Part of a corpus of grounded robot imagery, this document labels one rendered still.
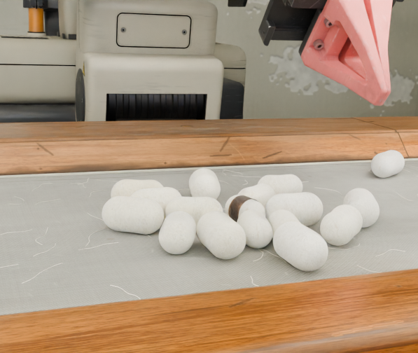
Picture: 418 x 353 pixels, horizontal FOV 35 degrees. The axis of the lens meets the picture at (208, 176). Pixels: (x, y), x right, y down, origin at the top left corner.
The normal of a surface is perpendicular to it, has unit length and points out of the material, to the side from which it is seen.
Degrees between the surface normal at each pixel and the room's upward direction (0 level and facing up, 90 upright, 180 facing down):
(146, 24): 98
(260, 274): 0
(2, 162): 45
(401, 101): 90
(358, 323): 0
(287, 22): 129
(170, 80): 98
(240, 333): 0
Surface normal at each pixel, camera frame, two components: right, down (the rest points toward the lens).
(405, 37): 0.31, 0.24
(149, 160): 0.28, -0.52
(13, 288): 0.04, -0.97
